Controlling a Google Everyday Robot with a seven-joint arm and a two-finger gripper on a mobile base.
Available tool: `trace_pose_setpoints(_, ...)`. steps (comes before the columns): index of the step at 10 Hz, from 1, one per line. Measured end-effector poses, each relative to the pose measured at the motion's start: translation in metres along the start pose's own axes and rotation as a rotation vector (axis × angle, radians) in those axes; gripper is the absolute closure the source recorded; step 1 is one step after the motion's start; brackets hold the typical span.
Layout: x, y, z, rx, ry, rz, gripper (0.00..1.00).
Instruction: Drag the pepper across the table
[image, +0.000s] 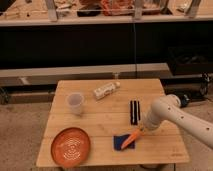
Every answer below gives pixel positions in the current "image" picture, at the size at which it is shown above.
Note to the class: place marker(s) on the orange pepper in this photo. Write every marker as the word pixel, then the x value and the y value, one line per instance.
pixel 133 136

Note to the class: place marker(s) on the wooden table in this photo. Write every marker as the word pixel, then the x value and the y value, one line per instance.
pixel 108 117

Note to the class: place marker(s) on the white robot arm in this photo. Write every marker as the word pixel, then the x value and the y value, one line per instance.
pixel 169 108

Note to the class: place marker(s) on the blue cloth square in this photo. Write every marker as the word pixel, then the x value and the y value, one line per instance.
pixel 118 140

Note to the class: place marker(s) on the clear plastic cup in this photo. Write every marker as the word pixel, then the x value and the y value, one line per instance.
pixel 75 103

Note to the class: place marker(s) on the long wooden shelf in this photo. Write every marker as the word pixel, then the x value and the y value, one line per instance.
pixel 45 76

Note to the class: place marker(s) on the black bin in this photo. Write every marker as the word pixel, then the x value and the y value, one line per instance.
pixel 189 60

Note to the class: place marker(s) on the black rectangular bar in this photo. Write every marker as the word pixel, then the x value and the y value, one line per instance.
pixel 135 116

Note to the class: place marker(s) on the orange plate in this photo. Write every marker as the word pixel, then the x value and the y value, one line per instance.
pixel 70 147

